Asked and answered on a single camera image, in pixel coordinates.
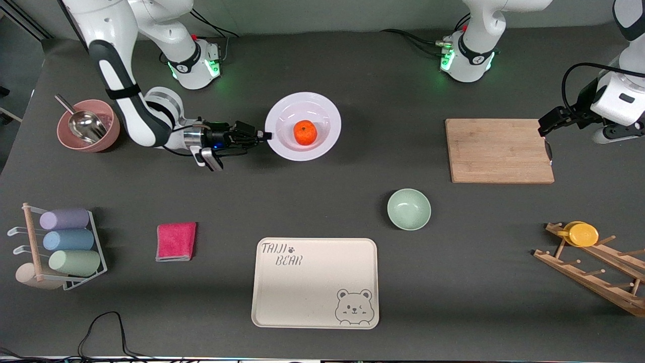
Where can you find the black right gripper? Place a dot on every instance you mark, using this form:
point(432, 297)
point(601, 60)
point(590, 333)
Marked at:
point(219, 137)

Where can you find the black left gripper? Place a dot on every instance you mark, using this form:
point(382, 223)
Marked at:
point(576, 112)

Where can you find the orange fruit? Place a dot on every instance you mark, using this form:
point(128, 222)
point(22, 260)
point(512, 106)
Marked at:
point(305, 132)

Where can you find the white round plate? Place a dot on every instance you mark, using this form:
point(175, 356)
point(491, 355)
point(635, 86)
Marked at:
point(322, 111)

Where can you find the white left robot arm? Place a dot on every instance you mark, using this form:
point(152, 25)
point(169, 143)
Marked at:
point(478, 50)

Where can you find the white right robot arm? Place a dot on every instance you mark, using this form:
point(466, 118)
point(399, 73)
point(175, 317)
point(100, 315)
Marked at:
point(111, 30)

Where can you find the wooden cutting board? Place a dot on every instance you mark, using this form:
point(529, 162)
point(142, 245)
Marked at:
point(494, 151)

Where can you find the yellow cup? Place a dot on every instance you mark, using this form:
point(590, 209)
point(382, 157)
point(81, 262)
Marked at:
point(583, 235)

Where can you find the pink folded cloth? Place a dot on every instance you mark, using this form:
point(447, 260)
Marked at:
point(176, 242)

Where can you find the pink bowl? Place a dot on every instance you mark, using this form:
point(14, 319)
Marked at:
point(108, 136)

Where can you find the metal scoop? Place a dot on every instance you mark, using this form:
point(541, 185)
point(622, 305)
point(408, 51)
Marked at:
point(85, 126)

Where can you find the wooden peg drying rack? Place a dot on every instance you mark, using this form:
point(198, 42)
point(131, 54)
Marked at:
point(594, 282)

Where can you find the beige bear print tray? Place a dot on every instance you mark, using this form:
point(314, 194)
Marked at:
point(312, 287)

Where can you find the light green bowl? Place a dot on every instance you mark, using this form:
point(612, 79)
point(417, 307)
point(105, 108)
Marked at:
point(409, 209)

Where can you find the purple cup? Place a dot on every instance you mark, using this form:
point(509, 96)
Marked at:
point(65, 219)

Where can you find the blue cup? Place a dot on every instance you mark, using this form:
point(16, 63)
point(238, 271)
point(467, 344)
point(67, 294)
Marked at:
point(68, 240)

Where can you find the green cup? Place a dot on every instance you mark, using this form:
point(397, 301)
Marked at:
point(75, 262)

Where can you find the beige cup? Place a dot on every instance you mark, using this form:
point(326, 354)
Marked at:
point(27, 276)

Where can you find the black frame bar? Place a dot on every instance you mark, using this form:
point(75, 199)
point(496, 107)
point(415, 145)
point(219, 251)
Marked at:
point(35, 26)

